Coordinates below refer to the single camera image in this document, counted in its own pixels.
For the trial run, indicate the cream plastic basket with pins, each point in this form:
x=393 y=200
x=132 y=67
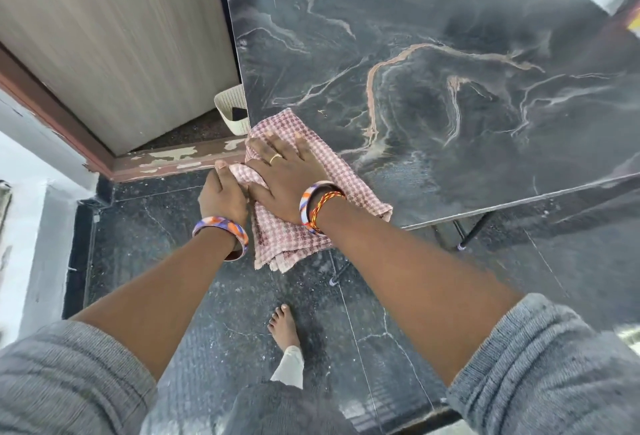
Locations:
x=231 y=99

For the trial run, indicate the red-brown door frame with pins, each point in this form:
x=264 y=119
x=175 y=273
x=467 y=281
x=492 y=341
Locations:
x=60 y=122

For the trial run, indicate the person's bare foot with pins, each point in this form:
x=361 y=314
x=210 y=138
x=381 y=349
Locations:
x=284 y=329

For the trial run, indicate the grey knitted sweater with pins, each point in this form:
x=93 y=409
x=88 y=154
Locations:
x=540 y=364

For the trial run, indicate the pink checked cloth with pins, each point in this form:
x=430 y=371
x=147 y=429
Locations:
x=287 y=122

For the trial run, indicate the person's left forearm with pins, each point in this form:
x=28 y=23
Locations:
x=165 y=299

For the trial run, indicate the person's left thumb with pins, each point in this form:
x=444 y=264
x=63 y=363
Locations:
x=223 y=169

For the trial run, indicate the person's right middle finger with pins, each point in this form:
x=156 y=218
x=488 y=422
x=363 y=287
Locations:
x=275 y=149

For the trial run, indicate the person's right hand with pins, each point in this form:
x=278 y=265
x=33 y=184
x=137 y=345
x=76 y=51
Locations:
x=295 y=179

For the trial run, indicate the white trouser leg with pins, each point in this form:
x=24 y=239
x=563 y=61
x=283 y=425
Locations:
x=290 y=367

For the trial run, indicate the person's right forearm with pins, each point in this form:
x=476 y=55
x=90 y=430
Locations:
x=410 y=289

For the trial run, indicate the black metal table frame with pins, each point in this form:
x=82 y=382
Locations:
x=470 y=232

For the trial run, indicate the person's right little finger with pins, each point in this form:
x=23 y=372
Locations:
x=317 y=164

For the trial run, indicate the person's left hand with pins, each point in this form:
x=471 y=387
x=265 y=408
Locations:
x=222 y=197

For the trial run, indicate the purple orange bangle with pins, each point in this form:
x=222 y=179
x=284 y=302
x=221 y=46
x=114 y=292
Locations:
x=306 y=202
x=227 y=225

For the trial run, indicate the person's right thumb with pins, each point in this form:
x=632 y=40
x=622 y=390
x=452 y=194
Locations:
x=260 y=190

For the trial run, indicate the wooden door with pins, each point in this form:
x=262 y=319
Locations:
x=120 y=44

